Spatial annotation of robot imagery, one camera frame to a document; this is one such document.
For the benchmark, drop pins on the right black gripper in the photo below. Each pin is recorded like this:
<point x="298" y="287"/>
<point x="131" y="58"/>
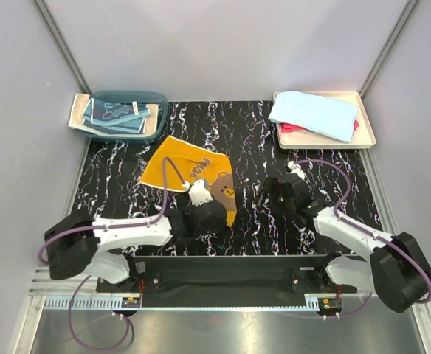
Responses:
<point x="271" y="186"/>

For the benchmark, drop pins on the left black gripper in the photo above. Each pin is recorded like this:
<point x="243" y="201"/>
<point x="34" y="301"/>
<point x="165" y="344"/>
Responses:
<point x="218" y="226"/>

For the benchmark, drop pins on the yellow bear towel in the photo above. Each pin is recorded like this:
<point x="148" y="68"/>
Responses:
<point x="192" y="163"/>

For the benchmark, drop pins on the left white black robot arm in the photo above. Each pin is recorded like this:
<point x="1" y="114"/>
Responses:
<point x="82" y="245"/>

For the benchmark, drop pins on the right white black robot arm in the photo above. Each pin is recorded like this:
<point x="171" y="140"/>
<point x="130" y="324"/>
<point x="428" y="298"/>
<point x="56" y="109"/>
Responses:
<point x="391" y="266"/>

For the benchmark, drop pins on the white plastic tray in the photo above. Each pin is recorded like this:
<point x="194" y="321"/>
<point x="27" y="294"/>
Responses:
<point x="363" y="137"/>

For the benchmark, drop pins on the pink folded towel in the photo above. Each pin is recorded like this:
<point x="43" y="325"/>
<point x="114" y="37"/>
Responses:
<point x="288" y="128"/>

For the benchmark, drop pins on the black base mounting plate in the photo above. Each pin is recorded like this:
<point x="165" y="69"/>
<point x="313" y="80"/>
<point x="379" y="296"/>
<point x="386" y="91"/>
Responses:
<point x="227" y="282"/>

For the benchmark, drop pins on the light blue folded towel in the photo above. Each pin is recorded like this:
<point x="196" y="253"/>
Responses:
<point x="323" y="115"/>

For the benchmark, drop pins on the black marble pattern mat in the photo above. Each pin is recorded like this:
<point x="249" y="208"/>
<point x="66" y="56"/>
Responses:
<point x="109" y="184"/>

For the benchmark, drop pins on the teal plastic basket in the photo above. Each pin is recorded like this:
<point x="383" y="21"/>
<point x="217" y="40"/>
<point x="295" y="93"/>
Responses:
<point x="142" y="96"/>

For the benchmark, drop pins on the blue beige patterned towel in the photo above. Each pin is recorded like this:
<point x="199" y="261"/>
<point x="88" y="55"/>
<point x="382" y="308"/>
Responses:
<point x="102" y="118"/>

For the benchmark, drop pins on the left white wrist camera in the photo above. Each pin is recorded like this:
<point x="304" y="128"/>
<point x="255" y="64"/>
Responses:
<point x="198" y="192"/>

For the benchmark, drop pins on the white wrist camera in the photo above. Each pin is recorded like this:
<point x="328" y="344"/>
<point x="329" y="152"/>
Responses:
<point x="295" y="169"/>
<point x="198" y="192"/>

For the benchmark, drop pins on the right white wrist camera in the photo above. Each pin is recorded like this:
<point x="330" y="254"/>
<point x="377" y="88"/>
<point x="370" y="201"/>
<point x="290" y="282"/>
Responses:
<point x="295" y="169"/>

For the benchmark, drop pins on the slotted aluminium cable rail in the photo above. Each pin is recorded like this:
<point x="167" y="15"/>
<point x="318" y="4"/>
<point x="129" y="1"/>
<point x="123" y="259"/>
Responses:
<point x="113" y="302"/>

